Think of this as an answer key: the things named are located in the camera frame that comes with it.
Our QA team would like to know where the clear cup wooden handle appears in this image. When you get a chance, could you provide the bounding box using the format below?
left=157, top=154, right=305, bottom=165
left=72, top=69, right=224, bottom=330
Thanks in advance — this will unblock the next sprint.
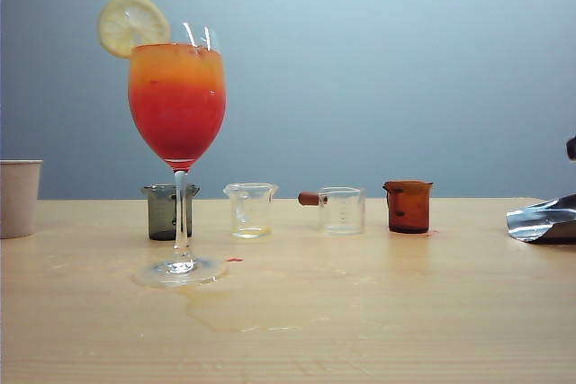
left=297, top=185, right=366, bottom=236

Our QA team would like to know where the stainless steel scoop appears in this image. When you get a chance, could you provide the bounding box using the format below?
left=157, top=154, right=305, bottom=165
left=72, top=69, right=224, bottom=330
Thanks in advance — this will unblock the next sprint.
left=506, top=193, right=576, bottom=245

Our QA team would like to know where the clear glass cup glass handle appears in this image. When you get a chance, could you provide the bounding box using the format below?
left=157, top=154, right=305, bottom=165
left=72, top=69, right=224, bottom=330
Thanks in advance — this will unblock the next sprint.
left=223, top=182, right=279, bottom=239

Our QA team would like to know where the smoky grey measuring cup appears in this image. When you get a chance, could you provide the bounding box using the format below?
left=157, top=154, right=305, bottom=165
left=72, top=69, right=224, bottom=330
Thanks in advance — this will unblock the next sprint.
left=139, top=183, right=201, bottom=241

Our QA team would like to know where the amber glass measuring cup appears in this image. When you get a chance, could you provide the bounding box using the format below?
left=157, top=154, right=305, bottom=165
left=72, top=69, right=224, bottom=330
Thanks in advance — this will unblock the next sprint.
left=382, top=179, right=435, bottom=235

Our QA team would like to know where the beige paper cup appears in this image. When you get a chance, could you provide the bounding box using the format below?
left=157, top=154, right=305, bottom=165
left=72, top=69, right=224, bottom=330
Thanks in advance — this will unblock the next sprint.
left=0, top=159, right=44, bottom=240

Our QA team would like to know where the clear ice cube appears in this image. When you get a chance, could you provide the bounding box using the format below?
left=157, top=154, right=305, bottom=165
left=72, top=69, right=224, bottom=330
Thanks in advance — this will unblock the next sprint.
left=182, top=22, right=222, bottom=56

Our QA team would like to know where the yellow lemon slice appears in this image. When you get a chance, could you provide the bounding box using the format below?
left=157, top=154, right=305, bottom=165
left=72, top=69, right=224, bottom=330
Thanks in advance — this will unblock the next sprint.
left=96, top=0, right=172, bottom=60

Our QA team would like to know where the wine glass orange red drink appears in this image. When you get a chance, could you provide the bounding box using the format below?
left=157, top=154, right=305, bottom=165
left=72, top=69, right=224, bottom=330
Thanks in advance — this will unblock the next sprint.
left=128, top=41, right=229, bottom=287

